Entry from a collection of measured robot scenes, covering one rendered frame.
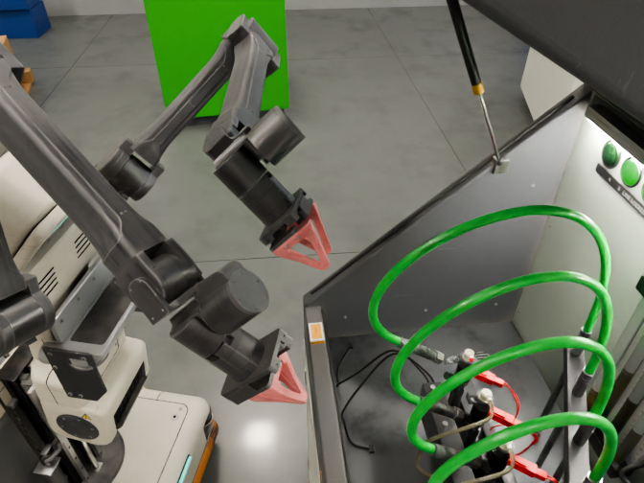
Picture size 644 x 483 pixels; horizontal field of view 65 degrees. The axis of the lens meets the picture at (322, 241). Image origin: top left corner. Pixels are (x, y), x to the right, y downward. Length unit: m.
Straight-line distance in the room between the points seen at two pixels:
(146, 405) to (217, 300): 1.37
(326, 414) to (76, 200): 0.61
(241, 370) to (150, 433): 1.23
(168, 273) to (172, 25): 3.38
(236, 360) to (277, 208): 0.21
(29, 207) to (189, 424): 1.09
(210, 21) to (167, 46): 0.35
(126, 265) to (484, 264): 0.84
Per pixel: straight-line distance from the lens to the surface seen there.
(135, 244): 0.63
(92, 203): 0.65
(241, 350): 0.64
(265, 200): 0.69
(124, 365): 1.37
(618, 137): 0.97
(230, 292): 0.57
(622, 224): 1.01
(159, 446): 1.83
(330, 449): 0.99
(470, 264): 1.22
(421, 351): 0.87
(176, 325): 0.64
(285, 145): 0.68
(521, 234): 1.21
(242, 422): 2.15
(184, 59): 4.00
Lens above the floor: 1.82
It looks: 39 degrees down
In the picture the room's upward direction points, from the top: straight up
